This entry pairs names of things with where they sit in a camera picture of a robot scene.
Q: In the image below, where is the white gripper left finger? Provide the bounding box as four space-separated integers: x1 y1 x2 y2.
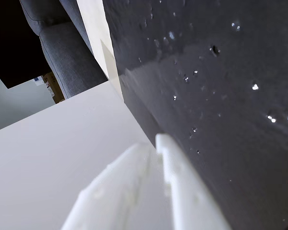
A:
61 142 157 230

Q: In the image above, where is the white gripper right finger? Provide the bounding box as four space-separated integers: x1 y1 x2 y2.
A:
155 133 232 230

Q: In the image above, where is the black rubber mat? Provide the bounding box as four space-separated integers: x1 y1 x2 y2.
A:
102 0 288 230

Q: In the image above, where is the brown cardboard box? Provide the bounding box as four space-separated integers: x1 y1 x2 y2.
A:
42 71 65 104

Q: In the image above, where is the grey fabric sofa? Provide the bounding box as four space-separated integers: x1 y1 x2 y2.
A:
19 0 108 99

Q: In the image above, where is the white backdrop board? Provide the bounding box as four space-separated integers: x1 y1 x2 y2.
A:
76 0 124 100

